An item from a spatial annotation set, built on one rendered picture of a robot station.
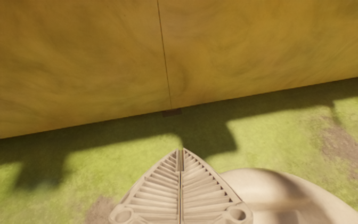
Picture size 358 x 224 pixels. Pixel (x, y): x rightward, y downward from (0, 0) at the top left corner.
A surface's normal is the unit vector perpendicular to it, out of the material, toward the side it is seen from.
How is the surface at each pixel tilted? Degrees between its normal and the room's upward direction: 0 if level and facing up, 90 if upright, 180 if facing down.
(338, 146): 0
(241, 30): 90
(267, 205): 69
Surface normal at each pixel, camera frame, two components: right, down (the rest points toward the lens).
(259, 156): -0.04, -0.57
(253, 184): -0.05, -0.83
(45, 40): 0.18, 0.80
